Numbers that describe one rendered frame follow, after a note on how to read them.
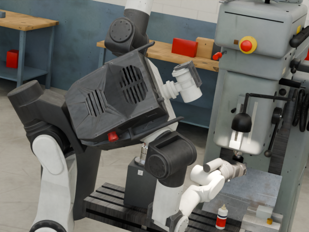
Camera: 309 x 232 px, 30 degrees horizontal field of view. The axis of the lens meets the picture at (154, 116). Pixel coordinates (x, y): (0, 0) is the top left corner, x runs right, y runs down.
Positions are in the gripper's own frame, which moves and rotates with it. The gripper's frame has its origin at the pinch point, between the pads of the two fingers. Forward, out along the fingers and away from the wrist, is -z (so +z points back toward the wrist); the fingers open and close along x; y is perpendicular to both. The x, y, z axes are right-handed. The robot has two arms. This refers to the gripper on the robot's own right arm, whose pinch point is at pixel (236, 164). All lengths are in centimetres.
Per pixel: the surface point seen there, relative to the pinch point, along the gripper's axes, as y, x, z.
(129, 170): 13.8, 42.1, 15.4
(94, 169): 83, 154, -97
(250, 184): 20.5, 5.9, -32.9
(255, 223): 19.1, -14.9, 4.5
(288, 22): -63, -17, 18
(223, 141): -11.6, 2.9, 10.2
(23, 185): 122, 225, -96
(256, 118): -24.0, -7.9, 7.4
